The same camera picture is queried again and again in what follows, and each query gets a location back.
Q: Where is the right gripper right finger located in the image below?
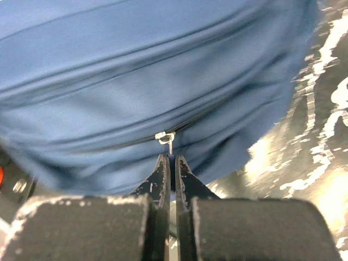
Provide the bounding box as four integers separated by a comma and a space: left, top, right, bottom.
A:
175, 156, 341, 260

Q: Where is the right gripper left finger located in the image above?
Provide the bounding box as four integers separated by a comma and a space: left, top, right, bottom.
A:
1, 154, 171, 260

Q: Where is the navy blue student backpack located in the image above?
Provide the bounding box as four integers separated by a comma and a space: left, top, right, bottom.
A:
1, 1, 320, 195

